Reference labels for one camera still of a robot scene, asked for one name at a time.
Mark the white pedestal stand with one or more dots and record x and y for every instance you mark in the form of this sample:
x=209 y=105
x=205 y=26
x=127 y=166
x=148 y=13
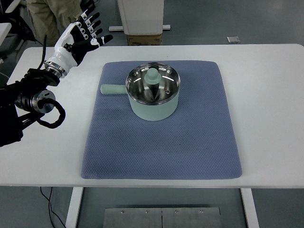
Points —
x=141 y=17

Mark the left white table leg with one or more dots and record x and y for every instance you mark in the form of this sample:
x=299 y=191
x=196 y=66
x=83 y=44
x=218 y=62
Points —
x=74 y=207

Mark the blue textured mat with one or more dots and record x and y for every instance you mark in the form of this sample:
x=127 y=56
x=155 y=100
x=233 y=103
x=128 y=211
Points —
x=196 y=142

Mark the glass lid green knob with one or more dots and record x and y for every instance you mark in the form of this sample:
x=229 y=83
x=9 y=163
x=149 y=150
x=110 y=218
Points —
x=153 y=83

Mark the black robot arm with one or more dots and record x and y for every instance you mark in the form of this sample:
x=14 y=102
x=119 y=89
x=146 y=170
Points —
x=27 y=101

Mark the cardboard box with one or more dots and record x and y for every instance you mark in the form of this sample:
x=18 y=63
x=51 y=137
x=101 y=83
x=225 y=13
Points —
x=144 y=40

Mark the small grey floor plate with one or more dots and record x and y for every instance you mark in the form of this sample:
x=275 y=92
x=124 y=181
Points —
x=233 y=39

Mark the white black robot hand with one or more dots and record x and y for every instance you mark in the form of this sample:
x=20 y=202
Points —
x=79 y=38

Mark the right white table leg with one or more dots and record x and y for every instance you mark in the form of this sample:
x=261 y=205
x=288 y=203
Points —
x=249 y=208

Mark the green pot with handle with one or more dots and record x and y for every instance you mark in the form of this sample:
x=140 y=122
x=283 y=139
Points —
x=146 y=112

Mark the white table leg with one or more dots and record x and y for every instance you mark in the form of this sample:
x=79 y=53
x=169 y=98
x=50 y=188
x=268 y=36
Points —
x=74 y=207
x=249 y=208

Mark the person in beige clothes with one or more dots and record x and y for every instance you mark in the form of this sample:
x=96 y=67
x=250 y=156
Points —
x=45 y=15

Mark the chair at left edge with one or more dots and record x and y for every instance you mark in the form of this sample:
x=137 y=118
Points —
x=19 y=33

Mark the grey metal base plate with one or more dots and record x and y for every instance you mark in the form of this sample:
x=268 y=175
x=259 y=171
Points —
x=162 y=218

